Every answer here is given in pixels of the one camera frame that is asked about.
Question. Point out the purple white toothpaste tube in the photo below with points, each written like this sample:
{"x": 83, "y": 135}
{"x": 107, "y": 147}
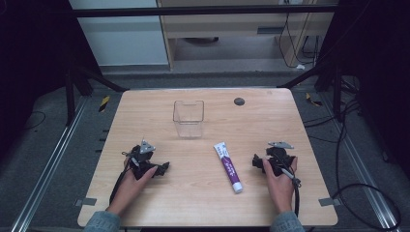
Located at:
{"x": 229, "y": 167}

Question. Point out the white plug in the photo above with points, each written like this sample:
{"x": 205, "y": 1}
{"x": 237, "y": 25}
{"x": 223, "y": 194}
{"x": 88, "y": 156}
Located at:
{"x": 300, "y": 67}

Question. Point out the clear plastic container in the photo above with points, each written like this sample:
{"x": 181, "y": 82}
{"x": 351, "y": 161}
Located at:
{"x": 189, "y": 119}

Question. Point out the black horizontal bar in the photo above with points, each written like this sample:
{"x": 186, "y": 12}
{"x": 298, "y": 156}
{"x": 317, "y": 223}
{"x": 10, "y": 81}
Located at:
{"x": 193, "y": 11}

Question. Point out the person's right hand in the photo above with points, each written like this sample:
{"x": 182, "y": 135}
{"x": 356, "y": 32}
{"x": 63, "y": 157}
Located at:
{"x": 281, "y": 190}

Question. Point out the round grey table grommet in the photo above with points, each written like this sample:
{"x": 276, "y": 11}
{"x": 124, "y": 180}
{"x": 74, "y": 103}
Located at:
{"x": 239, "y": 101}

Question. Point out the person's left hand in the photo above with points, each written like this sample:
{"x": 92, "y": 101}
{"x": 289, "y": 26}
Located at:
{"x": 130, "y": 188}

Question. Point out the white cabinet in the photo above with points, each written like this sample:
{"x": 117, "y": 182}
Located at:
{"x": 122, "y": 42}

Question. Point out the dark curtain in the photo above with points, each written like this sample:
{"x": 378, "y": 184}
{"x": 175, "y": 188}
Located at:
{"x": 380, "y": 64}
{"x": 32, "y": 48}

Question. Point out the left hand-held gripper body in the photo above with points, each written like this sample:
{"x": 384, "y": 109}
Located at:
{"x": 144, "y": 157}

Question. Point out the black metal stand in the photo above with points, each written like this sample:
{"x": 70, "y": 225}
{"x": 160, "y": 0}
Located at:
{"x": 70, "y": 93}
{"x": 336, "y": 93}

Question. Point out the grey table bracket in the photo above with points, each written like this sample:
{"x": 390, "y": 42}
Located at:
{"x": 86, "y": 202}
{"x": 328, "y": 202}

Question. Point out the yellow black tape strip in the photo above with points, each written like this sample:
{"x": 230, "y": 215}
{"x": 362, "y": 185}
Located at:
{"x": 104, "y": 103}
{"x": 313, "y": 100}

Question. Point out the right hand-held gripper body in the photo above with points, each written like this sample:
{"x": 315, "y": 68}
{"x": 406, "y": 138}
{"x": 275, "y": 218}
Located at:
{"x": 279, "y": 158}

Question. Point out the aluminium floor rail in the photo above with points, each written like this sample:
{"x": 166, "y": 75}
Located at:
{"x": 361, "y": 164}
{"x": 48, "y": 164}

